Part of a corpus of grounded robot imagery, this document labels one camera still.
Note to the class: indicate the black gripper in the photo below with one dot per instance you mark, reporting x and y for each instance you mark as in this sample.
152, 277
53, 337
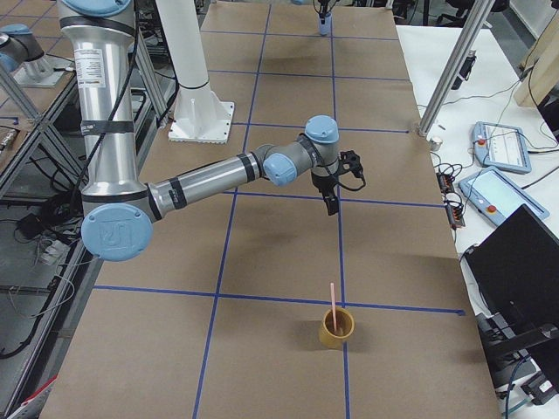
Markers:
323, 185

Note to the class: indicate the pink chopstick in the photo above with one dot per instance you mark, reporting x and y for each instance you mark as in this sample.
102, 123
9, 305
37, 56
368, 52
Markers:
333, 308

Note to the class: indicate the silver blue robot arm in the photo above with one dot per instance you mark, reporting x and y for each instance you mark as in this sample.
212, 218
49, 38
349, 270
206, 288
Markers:
119, 210

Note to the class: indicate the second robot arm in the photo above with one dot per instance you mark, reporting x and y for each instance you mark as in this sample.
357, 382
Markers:
22, 55

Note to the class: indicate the yellow cup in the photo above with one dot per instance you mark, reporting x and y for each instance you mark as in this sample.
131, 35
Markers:
345, 328

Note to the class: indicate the blue cup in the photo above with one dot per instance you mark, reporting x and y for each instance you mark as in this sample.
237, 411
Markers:
324, 24

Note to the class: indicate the small metal cylinder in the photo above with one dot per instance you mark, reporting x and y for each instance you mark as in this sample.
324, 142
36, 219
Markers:
435, 143

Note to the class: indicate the black power strip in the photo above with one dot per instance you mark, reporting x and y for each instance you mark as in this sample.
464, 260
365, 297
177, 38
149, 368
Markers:
452, 201

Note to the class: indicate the brown paper table cover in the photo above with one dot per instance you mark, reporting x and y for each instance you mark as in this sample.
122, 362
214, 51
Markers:
219, 317

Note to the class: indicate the near teach pendant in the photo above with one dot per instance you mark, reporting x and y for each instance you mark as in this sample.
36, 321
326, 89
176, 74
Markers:
496, 196

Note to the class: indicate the teach pendant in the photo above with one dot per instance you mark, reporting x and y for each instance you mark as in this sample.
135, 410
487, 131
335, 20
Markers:
496, 196
501, 146

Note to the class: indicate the far teach pendant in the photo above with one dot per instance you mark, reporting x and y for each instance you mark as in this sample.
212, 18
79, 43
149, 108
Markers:
501, 146

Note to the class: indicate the black laptop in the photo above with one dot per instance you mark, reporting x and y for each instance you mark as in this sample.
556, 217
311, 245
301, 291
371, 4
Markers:
516, 269

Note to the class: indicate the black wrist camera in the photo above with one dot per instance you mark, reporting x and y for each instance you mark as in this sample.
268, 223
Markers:
350, 162

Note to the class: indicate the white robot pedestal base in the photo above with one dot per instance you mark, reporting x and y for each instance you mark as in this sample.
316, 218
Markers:
199, 115

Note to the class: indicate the aluminium frame post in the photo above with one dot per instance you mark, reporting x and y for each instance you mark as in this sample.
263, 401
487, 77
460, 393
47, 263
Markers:
468, 34

